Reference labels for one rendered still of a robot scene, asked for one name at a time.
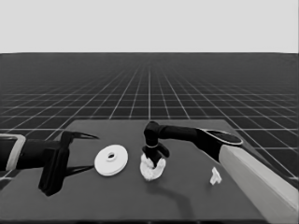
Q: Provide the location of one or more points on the white round pin carrier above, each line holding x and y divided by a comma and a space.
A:
145, 170

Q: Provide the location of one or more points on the large thick white disc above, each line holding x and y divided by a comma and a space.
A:
104, 166

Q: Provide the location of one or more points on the small white T-shaped piece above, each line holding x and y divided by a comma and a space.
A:
215, 178

